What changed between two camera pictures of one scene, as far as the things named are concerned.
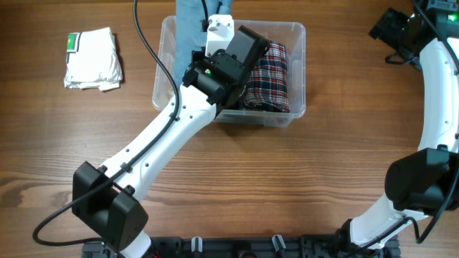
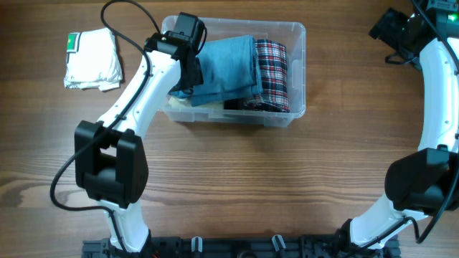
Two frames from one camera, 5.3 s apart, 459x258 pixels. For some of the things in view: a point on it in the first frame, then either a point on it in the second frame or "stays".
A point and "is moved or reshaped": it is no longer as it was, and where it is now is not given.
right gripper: (396, 20) stays
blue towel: (188, 36) is moved or reshaped
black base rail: (242, 246) stays
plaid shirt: (267, 84) stays
